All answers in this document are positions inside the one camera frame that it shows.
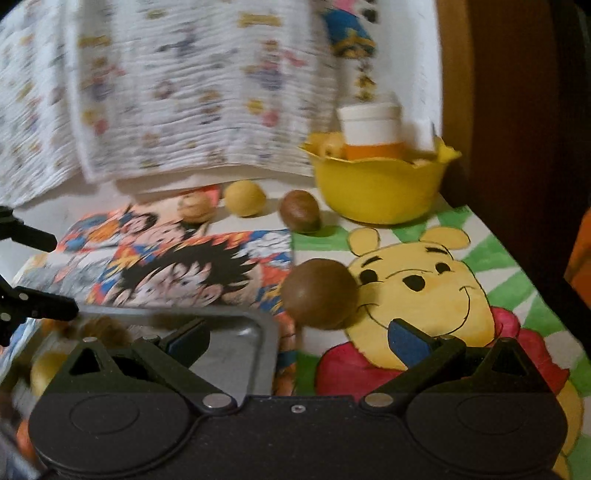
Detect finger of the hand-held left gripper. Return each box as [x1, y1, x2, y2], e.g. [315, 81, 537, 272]
[0, 276, 78, 348]
[0, 206, 58, 253]

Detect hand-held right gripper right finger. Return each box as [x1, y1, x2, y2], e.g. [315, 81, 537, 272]
[358, 318, 543, 414]

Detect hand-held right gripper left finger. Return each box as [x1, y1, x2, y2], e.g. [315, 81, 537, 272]
[55, 318, 241, 414]

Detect metal baking tray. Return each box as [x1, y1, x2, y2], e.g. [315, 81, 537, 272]
[0, 305, 280, 462]

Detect purple brown round fruit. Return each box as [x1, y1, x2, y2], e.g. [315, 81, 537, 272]
[76, 316, 132, 347]

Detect green mango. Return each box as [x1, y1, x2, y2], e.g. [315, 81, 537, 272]
[30, 352, 70, 395]

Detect brown kiwi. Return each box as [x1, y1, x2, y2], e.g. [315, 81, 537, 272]
[281, 259, 358, 329]

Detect small orange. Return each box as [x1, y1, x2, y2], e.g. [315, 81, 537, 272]
[16, 421, 35, 459]

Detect striped tan melon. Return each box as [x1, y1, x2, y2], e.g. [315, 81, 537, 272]
[178, 191, 215, 224]

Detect yellow lemon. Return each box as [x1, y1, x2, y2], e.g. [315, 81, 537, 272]
[224, 180, 267, 217]

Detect brown avocado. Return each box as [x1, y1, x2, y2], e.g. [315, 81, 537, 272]
[279, 190, 321, 233]

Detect yellow bear drawing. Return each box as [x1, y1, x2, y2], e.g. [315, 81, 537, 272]
[277, 205, 587, 480]

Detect spiky hair cartoon drawing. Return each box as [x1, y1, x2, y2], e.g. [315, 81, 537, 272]
[14, 228, 296, 319]

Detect white printed muslin cloth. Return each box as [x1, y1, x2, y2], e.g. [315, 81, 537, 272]
[65, 0, 345, 183]
[0, 14, 88, 208]

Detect yellow scalloped bowl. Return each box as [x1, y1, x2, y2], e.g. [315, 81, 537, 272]
[299, 131, 462, 225]

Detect orange cloth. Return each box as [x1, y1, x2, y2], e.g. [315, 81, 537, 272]
[566, 220, 591, 297]

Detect white and orange jar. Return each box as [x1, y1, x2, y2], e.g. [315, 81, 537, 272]
[336, 102, 407, 161]

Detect wooden door frame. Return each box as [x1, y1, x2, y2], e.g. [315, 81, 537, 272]
[436, 0, 571, 278]

